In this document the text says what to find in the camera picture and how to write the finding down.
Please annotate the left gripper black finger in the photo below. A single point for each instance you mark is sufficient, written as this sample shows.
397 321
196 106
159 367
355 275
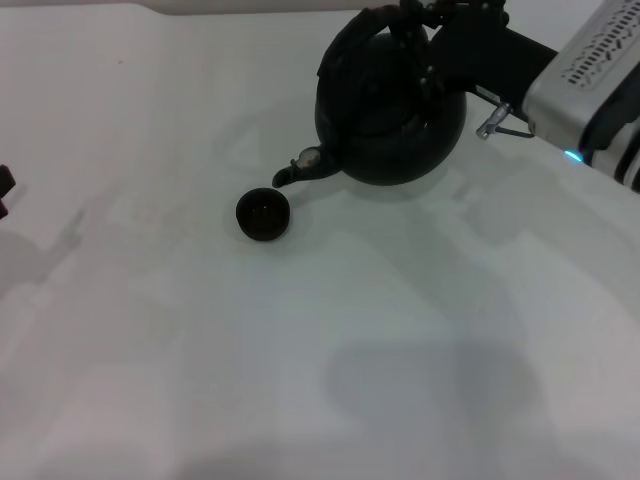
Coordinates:
6 179

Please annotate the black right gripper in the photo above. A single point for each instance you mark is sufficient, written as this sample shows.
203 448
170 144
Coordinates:
490 60

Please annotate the small black teacup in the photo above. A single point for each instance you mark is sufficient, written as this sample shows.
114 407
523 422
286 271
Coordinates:
263 215

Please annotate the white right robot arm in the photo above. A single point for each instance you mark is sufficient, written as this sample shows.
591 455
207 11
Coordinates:
631 170

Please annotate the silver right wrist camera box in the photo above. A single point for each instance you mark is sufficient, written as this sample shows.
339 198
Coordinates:
565 100

